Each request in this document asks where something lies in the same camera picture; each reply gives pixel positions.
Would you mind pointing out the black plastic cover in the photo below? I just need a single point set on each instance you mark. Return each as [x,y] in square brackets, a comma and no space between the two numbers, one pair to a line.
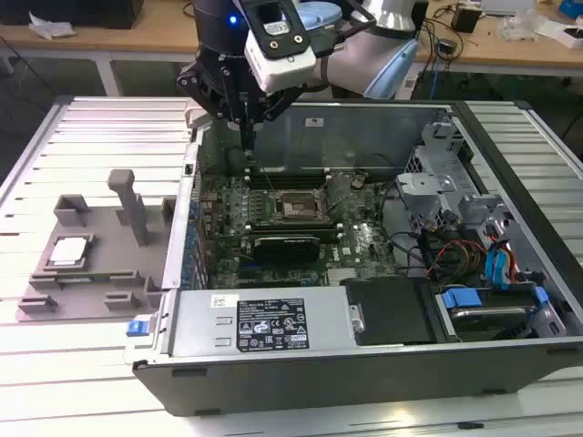
[387,309]

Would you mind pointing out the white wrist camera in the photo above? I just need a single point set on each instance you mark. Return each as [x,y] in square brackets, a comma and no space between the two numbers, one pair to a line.
[282,68]

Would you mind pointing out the white cardboard box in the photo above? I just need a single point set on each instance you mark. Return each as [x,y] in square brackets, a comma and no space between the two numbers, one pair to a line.
[546,29]

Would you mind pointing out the green motherboard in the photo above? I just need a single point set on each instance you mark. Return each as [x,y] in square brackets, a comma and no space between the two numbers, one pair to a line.
[360,241]

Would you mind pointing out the grey parts rack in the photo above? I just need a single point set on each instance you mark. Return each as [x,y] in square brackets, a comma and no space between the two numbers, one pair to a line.
[105,255]

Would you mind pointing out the black and grey PC case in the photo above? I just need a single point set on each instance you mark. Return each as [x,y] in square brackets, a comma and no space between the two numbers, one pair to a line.
[319,387]

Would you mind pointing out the blue box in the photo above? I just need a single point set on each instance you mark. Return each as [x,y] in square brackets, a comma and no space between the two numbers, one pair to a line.
[571,8]

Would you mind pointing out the clear plastic bag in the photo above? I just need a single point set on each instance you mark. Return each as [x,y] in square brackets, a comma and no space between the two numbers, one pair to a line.
[524,23]

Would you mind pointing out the black power adapter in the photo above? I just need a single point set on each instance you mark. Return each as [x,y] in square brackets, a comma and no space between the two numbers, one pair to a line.
[446,47]

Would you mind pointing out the white label sticker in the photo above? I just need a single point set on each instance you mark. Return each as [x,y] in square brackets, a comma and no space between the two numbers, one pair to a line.
[314,121]

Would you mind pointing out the grey power supply unit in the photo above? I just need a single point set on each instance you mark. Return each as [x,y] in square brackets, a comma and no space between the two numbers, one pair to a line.
[200,318]

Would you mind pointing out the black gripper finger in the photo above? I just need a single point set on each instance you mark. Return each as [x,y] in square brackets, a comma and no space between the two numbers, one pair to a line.
[196,86]
[275,107]

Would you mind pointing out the small black speaker box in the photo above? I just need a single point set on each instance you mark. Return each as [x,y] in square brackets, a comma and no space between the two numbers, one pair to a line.
[465,19]

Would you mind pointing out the black box on desk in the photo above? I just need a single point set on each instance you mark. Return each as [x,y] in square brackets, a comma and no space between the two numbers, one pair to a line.
[91,11]

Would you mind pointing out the hard disk in blue carrier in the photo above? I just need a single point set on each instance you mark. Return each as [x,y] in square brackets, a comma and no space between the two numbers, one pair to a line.
[462,298]

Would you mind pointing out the round coin cell battery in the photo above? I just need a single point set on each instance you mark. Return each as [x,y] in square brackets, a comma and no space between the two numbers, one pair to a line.
[358,181]

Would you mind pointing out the black graphics card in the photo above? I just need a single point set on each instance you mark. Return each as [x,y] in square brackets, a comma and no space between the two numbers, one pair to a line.
[287,250]

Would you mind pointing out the silver CPU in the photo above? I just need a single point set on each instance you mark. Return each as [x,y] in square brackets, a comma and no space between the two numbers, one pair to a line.
[68,249]

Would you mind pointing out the wooden desk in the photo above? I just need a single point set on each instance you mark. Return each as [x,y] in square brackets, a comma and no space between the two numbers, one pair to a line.
[182,38]

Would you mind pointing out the crumpled white paper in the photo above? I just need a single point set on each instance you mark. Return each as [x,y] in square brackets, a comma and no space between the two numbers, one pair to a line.
[50,27]

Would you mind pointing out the CPU socket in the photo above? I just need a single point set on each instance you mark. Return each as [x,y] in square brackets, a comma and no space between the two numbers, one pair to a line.
[298,204]

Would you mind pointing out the white flat device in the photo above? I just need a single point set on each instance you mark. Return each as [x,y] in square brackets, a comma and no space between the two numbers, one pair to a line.
[505,5]

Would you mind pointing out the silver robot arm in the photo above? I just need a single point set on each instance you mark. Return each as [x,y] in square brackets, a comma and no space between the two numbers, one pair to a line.
[346,64]

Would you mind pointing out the blue case latch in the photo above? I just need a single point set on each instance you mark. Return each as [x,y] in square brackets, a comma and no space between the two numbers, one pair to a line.
[136,328]

